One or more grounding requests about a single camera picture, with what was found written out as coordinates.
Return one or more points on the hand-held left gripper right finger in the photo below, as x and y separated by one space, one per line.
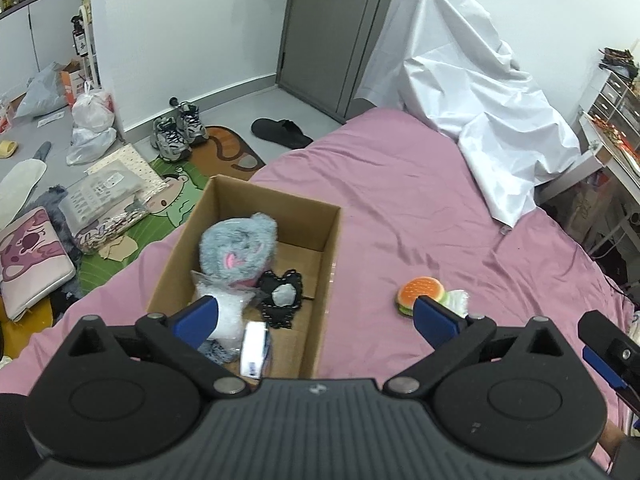
435 322

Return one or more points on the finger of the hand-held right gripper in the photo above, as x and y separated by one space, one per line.
607 340

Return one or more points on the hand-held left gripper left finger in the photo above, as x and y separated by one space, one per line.
197 317

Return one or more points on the small white soft packet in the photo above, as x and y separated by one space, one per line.
457 301

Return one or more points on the clear bag of white filling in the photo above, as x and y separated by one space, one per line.
232 316

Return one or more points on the burger squishy toy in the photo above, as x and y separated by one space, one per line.
420 290

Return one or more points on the blue white tissue packet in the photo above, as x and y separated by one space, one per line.
254 350

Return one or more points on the cardboard box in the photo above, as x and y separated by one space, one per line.
300 260

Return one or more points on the person's right forearm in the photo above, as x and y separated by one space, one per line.
611 440

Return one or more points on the black lace accessory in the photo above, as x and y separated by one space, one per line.
272 310

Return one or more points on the grey pink plush toy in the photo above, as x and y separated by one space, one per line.
235 245

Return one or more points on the patterned pouch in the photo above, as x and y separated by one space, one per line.
112 230

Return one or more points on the clear packaged item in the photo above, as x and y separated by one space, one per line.
100 195

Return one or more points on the beige dotted package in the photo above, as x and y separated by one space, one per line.
135 165

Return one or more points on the cartoon floor mat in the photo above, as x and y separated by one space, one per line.
225 145

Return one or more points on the pink cartoon laptop sleeve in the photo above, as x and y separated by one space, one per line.
30 260

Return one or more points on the grey white sneaker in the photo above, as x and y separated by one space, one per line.
170 140
192 122

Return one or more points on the white desk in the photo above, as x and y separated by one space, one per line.
590 160

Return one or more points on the dark furry rug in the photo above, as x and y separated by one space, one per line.
60 200

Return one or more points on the plain white plastic bag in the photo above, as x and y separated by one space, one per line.
90 147

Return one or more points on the black slipper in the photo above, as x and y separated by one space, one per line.
280 130

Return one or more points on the white insole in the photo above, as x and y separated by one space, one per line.
20 190

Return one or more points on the white red plastic bag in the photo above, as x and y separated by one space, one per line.
92 107

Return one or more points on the white sheet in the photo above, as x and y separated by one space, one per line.
465 85

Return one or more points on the grey drawer organizer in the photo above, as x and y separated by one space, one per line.
612 97

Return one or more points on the yellow slipper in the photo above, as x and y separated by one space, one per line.
7 150

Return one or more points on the orange white box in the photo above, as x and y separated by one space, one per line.
72 85

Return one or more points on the grey mailer bag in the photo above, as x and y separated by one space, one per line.
42 90

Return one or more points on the dark spray bottle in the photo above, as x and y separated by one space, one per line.
78 37

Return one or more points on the grey wardrobe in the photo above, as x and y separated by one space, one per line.
325 25

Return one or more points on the white kitchen cabinet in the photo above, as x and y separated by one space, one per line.
45 30

